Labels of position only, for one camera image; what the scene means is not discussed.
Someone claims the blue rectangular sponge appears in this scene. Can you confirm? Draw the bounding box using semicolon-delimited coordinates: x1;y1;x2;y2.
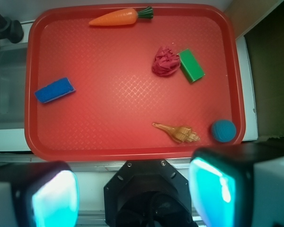
35;78;76;104

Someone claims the orange toy carrot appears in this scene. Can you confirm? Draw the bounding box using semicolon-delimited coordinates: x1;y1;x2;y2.
89;7;154;26

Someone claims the steel sink basin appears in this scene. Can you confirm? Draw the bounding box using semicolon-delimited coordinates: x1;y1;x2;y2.
0;44;27;130

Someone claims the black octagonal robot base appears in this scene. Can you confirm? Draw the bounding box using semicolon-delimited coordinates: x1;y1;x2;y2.
104;159;197;227

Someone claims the green rectangular block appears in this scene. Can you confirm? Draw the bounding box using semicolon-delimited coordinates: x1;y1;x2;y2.
178;49;205;83

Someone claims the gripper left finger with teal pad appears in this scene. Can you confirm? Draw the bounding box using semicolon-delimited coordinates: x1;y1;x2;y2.
0;161;80;227

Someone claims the red plastic tray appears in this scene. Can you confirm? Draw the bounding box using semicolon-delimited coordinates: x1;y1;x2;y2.
25;4;246;161

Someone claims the crumpled red cloth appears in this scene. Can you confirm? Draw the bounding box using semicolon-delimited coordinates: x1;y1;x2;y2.
151;46;181;77

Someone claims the golden brown conch shell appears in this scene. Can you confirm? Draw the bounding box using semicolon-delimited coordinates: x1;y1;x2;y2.
152;122;200;143

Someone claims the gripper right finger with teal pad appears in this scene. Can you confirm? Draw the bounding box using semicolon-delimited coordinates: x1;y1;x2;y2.
188;143;284;227

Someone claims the blue round ball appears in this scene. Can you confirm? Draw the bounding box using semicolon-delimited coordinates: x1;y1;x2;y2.
211;120;237;143

